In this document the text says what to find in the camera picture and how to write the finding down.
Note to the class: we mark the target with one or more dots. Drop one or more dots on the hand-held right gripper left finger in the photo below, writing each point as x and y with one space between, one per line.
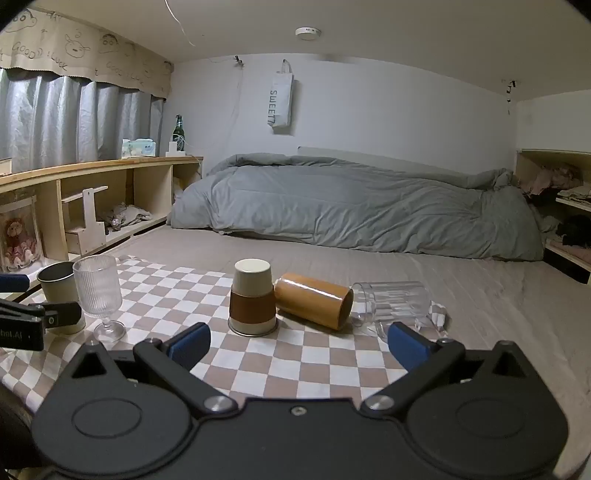
189 347

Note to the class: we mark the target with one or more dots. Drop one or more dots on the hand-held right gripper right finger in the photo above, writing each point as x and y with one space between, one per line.
408 347

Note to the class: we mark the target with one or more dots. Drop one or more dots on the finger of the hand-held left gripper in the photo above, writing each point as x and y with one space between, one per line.
13 282
62 316

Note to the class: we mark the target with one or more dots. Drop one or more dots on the cream cup with dark inside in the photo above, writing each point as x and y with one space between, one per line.
56 288

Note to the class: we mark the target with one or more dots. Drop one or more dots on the cream cup with brown sleeve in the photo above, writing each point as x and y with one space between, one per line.
251 304

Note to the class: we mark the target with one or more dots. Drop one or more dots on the brown bamboo cup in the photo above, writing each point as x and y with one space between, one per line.
310 300

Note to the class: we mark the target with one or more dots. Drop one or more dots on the plush toy in clear bag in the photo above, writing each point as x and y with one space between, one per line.
18 240

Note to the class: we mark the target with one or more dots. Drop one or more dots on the ribbed clear glass goblet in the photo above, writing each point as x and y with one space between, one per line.
98 286

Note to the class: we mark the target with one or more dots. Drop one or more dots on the clear glass mug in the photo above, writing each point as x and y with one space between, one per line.
392 300

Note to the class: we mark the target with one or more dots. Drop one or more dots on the small wooden stool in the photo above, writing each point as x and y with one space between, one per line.
90 230

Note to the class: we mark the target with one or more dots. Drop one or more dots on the brown white checkered cloth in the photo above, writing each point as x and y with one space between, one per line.
286 353

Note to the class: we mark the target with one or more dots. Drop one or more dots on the grey crumpled clothes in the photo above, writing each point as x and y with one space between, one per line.
127 216

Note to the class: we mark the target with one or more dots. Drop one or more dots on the long wooden shelf unit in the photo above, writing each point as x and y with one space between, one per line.
92 167

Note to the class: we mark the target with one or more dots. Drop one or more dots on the grey duvet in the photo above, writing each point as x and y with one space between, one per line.
346 207

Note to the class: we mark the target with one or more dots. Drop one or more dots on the grey curtain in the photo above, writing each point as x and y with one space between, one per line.
60 120

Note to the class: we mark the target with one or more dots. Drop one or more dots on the tissue pack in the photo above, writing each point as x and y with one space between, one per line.
138 148

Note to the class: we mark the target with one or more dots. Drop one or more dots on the small white box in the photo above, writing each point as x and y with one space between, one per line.
175 148

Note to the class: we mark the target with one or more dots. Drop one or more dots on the black clothes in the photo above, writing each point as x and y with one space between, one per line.
575 230

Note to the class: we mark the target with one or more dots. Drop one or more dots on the green glass bottle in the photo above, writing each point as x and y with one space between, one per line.
178 131

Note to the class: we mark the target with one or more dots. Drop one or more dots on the pink crumpled clothes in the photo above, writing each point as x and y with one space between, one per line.
549 180

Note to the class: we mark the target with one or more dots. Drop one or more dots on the wooden cubby shelf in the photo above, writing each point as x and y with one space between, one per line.
526 161

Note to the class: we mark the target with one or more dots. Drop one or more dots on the folded beige clothes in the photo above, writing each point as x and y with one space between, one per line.
577 193

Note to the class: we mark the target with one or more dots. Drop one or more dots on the beige cartoon print valance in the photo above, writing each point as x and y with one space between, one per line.
69 50

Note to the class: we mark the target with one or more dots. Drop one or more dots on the white hanging tote bag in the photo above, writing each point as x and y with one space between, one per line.
281 101

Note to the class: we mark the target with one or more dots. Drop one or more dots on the black wall clip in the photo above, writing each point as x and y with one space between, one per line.
510 90

